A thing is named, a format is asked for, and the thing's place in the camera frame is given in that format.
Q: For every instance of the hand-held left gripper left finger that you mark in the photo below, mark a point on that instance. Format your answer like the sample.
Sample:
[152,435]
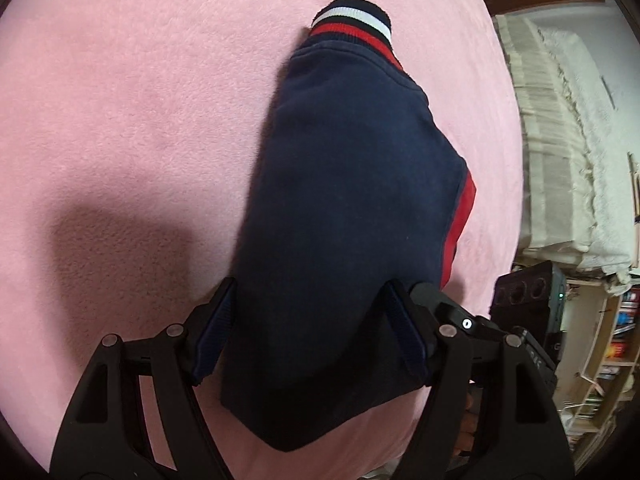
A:
[216,325]

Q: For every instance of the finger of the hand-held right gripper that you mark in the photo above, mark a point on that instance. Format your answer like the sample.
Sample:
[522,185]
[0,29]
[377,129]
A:
[440,305]

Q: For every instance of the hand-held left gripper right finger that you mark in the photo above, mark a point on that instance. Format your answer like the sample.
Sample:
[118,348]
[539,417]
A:
[406,330]

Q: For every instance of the navy and red varsity jacket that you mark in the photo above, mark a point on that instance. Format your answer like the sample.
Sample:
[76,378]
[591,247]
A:
[345,200]

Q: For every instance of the person's right hand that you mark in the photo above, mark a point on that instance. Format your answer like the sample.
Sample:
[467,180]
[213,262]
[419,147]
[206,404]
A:
[467,425]

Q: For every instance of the black speaker box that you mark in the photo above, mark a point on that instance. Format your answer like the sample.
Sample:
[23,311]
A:
[530,292]

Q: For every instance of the light wooden bookshelf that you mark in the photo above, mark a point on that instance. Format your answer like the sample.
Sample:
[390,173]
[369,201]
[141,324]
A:
[607,355]

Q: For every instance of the white lace bedspread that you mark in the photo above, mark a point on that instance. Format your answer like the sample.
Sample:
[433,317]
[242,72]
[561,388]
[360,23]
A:
[595,150]

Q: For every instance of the pink fleece blanket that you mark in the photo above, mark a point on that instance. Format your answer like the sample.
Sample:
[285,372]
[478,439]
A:
[125,125]

